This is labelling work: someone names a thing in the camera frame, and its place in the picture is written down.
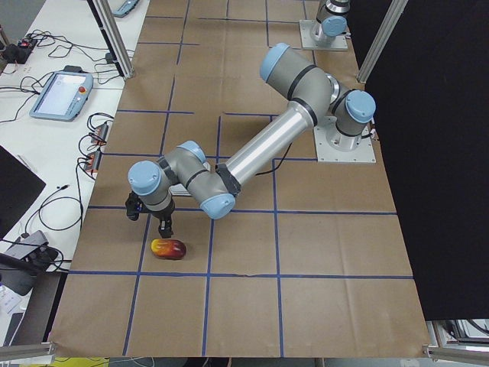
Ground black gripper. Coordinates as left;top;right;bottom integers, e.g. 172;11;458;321
125;191;175;236

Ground red yellow mango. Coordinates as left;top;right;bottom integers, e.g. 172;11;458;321
151;239;186;260

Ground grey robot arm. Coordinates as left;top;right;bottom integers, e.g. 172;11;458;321
311;0;351;46
125;43;376;239

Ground black monitor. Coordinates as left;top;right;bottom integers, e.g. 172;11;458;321
0;147;46;238

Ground teach pendant tablet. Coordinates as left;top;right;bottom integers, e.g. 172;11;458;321
29;71;93;122

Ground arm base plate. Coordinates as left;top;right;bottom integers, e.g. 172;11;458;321
313;116;377;164
299;20;348;51

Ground aluminium frame post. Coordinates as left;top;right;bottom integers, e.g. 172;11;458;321
87;0;134;80

